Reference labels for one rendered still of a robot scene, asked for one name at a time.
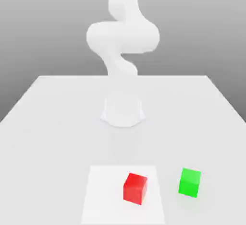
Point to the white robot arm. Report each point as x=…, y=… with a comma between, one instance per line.
x=123, y=37

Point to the small red cube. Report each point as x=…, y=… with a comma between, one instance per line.
x=135, y=189

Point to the small green cube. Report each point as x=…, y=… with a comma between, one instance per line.
x=189, y=183

